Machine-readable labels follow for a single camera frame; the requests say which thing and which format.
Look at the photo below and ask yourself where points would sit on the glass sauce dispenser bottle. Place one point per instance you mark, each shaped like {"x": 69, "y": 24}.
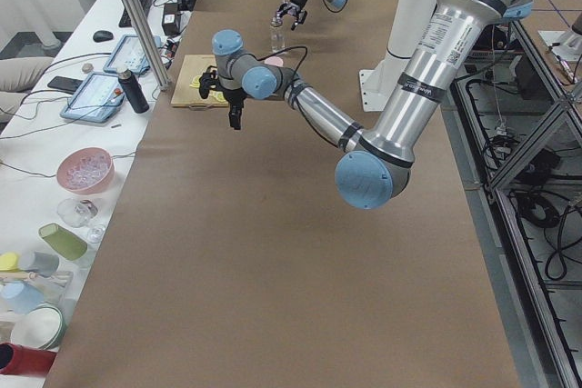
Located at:
{"x": 277, "y": 37}

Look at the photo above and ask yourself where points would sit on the pink plastic cup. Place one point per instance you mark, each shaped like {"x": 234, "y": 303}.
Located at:
{"x": 274, "y": 61}

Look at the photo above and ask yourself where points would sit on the green plastic cup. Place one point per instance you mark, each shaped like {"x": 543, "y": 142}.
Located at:
{"x": 64, "y": 242}

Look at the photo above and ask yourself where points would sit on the grey cup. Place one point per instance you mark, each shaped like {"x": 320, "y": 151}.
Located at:
{"x": 38, "y": 262}

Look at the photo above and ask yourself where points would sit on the yellow cup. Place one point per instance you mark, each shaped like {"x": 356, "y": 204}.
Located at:
{"x": 9, "y": 262}

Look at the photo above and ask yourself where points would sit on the light blue cup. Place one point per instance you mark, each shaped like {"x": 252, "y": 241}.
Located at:
{"x": 22, "y": 297}

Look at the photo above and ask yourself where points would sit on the red cup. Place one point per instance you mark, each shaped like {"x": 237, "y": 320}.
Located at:
{"x": 17, "y": 359}

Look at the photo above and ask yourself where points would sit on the wooden cutting board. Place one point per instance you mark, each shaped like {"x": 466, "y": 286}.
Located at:
{"x": 186, "y": 93}

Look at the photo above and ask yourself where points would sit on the black power adapter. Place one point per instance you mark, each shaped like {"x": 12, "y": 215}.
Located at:
{"x": 171, "y": 19}

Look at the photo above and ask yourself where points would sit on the black water bottle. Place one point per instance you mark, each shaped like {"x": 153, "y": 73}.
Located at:
{"x": 132, "y": 89}

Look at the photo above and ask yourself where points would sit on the far blue teach pendant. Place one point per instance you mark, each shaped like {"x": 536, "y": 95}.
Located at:
{"x": 128, "y": 52}

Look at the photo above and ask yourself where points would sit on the blue teach pendant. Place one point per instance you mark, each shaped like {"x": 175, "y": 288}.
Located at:
{"x": 96, "y": 100}
{"x": 128, "y": 52}

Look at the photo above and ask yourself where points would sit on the near blue teach pendant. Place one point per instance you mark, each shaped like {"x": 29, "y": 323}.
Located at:
{"x": 96, "y": 100}

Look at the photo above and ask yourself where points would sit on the black computer mouse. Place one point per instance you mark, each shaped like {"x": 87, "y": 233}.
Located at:
{"x": 102, "y": 36}

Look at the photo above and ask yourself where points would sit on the pink bowl with ice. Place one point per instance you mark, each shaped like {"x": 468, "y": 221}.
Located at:
{"x": 88, "y": 170}

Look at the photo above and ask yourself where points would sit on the black smartphone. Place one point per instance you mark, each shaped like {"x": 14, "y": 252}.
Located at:
{"x": 65, "y": 84}

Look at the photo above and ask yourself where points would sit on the clear wine glass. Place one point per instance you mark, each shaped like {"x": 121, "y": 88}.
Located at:
{"x": 81, "y": 213}

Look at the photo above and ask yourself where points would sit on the white green-rimmed bowl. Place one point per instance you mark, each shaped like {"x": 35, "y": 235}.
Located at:
{"x": 43, "y": 328}

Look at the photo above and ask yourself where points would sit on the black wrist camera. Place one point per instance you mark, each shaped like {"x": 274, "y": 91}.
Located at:
{"x": 209, "y": 82}

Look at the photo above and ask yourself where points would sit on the aluminium frame post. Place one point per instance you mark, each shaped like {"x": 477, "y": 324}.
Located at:
{"x": 143, "y": 32}

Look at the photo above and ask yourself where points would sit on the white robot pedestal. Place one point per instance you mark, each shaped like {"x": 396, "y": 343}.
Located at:
{"x": 411, "y": 19}

